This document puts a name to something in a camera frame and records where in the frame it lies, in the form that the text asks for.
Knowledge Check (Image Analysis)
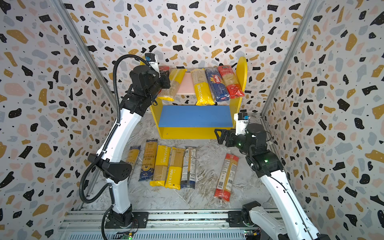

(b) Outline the red spaghetti bag black label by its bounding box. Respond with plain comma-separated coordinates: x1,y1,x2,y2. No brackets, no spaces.
159,66,170,77

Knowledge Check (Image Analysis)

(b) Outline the plain yellow spaghetti bag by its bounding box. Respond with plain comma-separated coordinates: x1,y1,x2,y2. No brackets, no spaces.
158,69,187,102

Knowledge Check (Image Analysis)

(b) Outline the red spaghetti bag top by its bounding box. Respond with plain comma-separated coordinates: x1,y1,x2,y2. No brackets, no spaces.
218,66,245,99

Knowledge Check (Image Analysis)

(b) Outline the blue Barilla spaghetti bag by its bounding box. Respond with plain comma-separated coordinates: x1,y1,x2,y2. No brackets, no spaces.
205,67,230,102

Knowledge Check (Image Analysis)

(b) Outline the red clear spaghetti bag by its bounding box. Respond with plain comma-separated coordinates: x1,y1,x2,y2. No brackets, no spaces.
214,154,239,202

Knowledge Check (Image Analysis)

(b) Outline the clear white label spaghetti bag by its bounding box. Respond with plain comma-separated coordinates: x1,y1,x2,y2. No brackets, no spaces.
181,147,197,189

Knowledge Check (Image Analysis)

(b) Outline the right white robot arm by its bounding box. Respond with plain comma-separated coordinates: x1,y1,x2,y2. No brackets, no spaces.
214,123,329,240

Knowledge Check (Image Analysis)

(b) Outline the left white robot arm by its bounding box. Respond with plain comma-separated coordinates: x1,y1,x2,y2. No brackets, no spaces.
88,65,170,227

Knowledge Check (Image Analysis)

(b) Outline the yellow shelf with coloured boards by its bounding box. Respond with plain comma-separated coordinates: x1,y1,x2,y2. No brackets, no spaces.
150,57,248,140

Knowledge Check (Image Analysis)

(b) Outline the dark blue spaghetti bag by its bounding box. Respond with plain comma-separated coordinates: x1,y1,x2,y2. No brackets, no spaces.
126,146,141,169

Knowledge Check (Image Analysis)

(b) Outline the yellow Pastatime spaghetti bag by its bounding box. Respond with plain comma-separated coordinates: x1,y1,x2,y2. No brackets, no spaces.
150,145,172,187

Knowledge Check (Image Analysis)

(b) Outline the orange blue spaghetti bag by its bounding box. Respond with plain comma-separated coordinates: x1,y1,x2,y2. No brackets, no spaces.
139,139,158,182

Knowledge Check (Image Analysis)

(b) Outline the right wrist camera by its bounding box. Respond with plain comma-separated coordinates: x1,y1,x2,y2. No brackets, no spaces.
234,112,250,136

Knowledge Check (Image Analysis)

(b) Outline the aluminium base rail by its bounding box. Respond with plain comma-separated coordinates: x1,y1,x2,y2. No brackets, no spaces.
56,209,316,240

